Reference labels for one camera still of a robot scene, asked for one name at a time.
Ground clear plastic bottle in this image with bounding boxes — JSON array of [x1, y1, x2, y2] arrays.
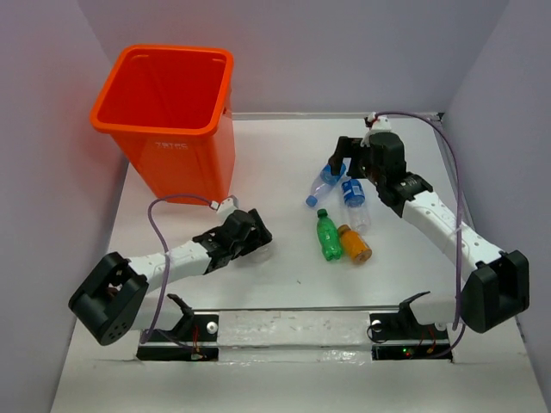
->
[[246, 244, 273, 264]]

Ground blue label bottle blue cap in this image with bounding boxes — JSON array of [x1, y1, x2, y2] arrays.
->
[[305, 163, 346, 208]]

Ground green plastic bottle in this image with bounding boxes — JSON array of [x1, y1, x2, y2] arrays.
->
[[316, 208, 343, 262]]

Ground orange bottle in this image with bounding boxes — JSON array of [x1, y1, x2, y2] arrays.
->
[[337, 225, 372, 264]]

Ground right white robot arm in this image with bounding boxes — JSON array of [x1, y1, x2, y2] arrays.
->
[[328, 132, 529, 337]]

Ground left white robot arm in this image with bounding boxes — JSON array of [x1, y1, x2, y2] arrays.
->
[[68, 209, 273, 346]]

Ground orange plastic bin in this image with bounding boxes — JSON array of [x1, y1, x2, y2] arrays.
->
[[90, 44, 236, 201]]

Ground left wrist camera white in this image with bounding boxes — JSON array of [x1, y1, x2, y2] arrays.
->
[[209, 195, 238, 216]]

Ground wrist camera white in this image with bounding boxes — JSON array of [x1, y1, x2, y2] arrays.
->
[[362, 112, 392, 146], [209, 195, 238, 216]]

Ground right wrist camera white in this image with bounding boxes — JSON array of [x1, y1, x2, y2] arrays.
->
[[362, 112, 392, 146]]

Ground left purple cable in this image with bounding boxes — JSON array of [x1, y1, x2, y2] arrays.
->
[[139, 194, 216, 345]]

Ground purple cable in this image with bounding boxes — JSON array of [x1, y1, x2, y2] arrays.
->
[[378, 111, 466, 336], [139, 194, 216, 345]]

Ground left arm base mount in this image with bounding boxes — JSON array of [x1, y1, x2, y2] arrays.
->
[[136, 293, 220, 362]]

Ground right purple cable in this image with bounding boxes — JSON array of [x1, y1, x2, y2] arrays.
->
[[378, 111, 466, 336]]

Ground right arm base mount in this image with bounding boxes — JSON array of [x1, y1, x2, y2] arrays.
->
[[366, 292, 455, 361]]

